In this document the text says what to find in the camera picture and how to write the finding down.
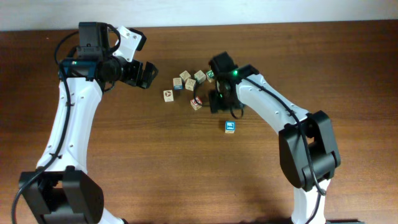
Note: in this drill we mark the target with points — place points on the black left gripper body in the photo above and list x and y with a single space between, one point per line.
130 71

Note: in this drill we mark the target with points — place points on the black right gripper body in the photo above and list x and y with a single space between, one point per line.
219 104

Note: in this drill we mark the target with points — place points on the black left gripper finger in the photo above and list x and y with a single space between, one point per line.
146 80
150 70

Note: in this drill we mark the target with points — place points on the wooden block red 6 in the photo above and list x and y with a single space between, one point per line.
196 103

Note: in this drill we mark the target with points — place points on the wooden block blue L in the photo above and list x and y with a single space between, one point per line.
230 127

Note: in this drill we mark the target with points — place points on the wooden block green N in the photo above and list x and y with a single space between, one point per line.
210 76

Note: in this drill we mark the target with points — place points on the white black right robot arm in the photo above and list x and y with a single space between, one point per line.
308 152

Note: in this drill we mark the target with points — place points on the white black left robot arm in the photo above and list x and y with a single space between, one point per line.
59 190

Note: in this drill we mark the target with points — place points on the wooden block blue side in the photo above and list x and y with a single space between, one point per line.
177 83

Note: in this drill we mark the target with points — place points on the wooden block teal pattern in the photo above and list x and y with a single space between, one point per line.
200 77

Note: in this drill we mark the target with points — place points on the wooden block blue edge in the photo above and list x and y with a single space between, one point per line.
190 84

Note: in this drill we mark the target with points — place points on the wooden block top pattern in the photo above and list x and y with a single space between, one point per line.
185 76

